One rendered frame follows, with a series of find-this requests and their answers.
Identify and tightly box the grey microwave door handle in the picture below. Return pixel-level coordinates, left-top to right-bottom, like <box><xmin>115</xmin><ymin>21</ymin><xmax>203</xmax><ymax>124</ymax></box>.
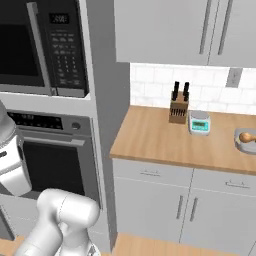
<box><xmin>26</xmin><ymin>1</ymin><xmax>58</xmax><ymax>97</ymax></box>

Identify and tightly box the black built-in microwave oven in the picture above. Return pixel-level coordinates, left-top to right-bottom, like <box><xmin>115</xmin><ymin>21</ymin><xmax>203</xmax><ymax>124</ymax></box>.
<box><xmin>0</xmin><ymin>0</ymin><xmax>90</xmax><ymax>99</ymax></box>

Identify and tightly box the white kitchen scale teal display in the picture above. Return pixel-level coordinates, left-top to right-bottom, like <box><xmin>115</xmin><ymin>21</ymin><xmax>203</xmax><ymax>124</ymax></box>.
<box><xmin>187</xmin><ymin>109</ymin><xmax>212</xmax><ymax>136</ymax></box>

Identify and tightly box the grey base cupboard door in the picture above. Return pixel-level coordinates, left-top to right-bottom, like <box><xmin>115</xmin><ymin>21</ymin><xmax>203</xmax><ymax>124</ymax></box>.
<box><xmin>179</xmin><ymin>187</ymin><xmax>256</xmax><ymax>256</ymax></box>
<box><xmin>113</xmin><ymin>177</ymin><xmax>193</xmax><ymax>243</ymax></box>

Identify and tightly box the grey wall cupboard door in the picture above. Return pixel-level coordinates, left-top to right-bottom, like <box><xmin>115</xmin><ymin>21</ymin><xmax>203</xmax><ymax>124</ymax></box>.
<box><xmin>207</xmin><ymin>0</ymin><xmax>256</xmax><ymax>69</ymax></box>
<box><xmin>114</xmin><ymin>0</ymin><xmax>215</xmax><ymax>67</ymax></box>

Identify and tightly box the grey oven door handle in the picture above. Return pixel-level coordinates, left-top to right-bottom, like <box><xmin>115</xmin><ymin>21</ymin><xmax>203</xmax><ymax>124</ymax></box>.
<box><xmin>19</xmin><ymin>128</ymin><xmax>87</xmax><ymax>148</ymax></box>

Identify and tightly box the grey wall cupboard handle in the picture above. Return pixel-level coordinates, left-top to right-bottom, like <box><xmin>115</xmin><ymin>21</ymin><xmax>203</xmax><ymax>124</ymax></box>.
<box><xmin>198</xmin><ymin>0</ymin><xmax>213</xmax><ymax>56</ymax></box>
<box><xmin>217</xmin><ymin>0</ymin><xmax>235</xmax><ymax>56</ymax></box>

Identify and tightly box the grey base cupboard handle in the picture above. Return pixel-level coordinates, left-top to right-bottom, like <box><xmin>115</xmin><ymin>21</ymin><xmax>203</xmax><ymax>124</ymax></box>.
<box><xmin>189</xmin><ymin>197</ymin><xmax>200</xmax><ymax>223</ymax></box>
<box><xmin>176</xmin><ymin>194</ymin><xmax>185</xmax><ymax>221</ymax></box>

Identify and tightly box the wooden knife block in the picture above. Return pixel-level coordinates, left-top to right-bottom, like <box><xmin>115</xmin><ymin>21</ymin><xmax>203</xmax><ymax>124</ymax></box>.
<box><xmin>168</xmin><ymin>90</ymin><xmax>191</xmax><ymax>125</ymax></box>

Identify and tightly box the grey tall appliance cabinet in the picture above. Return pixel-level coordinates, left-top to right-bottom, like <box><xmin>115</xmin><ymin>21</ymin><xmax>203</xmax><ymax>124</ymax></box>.
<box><xmin>0</xmin><ymin>0</ymin><xmax>132</xmax><ymax>254</ymax></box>

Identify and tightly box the grey drawer handle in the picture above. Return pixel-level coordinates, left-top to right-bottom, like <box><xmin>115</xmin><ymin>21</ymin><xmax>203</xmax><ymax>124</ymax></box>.
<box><xmin>225</xmin><ymin>179</ymin><xmax>251</xmax><ymax>190</ymax></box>
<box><xmin>139</xmin><ymin>169</ymin><xmax>162</xmax><ymax>177</ymax></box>

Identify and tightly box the black knife handle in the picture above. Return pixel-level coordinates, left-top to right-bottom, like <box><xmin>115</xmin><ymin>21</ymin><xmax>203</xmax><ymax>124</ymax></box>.
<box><xmin>172</xmin><ymin>80</ymin><xmax>181</xmax><ymax>102</ymax></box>
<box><xmin>182</xmin><ymin>81</ymin><xmax>191</xmax><ymax>103</ymax></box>

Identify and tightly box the brown chicken drumstick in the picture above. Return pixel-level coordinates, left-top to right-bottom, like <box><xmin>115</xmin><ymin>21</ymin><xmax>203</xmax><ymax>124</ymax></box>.
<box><xmin>239</xmin><ymin>131</ymin><xmax>256</xmax><ymax>145</ymax></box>

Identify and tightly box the grey meat container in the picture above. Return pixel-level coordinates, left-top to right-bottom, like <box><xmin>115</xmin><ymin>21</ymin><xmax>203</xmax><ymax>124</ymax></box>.
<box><xmin>233</xmin><ymin>127</ymin><xmax>256</xmax><ymax>155</ymax></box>

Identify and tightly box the steel built-in oven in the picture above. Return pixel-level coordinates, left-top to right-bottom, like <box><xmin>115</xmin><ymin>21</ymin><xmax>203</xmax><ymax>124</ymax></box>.
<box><xmin>0</xmin><ymin>109</ymin><xmax>102</xmax><ymax>205</ymax></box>

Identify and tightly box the grey drawer front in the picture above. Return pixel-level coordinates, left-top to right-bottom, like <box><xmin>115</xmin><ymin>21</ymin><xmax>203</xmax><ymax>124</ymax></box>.
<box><xmin>191</xmin><ymin>167</ymin><xmax>256</xmax><ymax>198</ymax></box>
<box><xmin>112</xmin><ymin>157</ymin><xmax>195</xmax><ymax>188</ymax></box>

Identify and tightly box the grey wall socket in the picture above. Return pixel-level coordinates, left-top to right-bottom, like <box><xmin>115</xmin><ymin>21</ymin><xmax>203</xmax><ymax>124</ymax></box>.
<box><xmin>225</xmin><ymin>67</ymin><xmax>243</xmax><ymax>89</ymax></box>

